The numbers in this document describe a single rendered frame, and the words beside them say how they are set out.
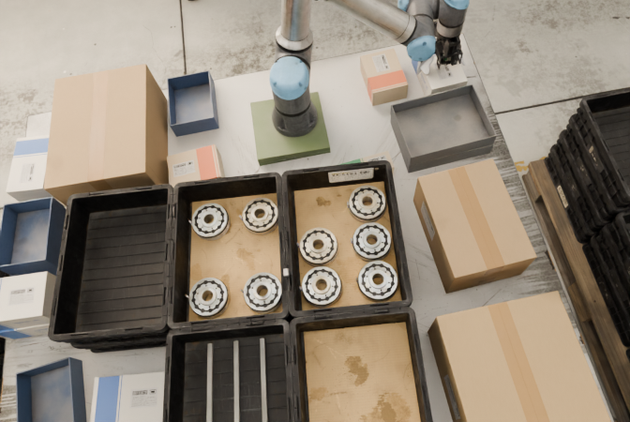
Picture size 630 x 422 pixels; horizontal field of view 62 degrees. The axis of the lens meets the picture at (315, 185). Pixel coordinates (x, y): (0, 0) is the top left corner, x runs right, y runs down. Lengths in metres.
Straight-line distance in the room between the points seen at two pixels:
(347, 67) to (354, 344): 0.98
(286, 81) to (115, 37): 1.85
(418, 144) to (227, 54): 1.56
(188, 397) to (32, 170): 0.91
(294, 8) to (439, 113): 0.57
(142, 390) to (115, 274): 0.32
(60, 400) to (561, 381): 1.29
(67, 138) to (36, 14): 1.97
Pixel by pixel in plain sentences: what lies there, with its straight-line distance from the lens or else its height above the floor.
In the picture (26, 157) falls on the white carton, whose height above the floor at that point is 0.79.
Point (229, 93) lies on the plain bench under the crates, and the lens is 1.89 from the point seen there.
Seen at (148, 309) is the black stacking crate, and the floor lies 0.83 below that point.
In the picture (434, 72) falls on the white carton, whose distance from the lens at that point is 1.77.
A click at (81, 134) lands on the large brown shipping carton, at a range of 1.73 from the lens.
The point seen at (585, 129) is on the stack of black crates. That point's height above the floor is 0.52.
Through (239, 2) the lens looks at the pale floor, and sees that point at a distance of 3.19.
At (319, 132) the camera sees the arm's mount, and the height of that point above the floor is 0.73.
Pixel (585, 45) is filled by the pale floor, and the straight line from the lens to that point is 3.07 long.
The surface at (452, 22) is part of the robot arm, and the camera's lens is 1.59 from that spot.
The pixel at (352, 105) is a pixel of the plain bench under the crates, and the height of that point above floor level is 0.70.
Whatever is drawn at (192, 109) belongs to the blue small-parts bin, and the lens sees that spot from 1.89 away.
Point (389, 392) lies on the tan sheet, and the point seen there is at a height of 0.83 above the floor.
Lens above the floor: 2.18
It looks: 64 degrees down
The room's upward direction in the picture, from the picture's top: 11 degrees counter-clockwise
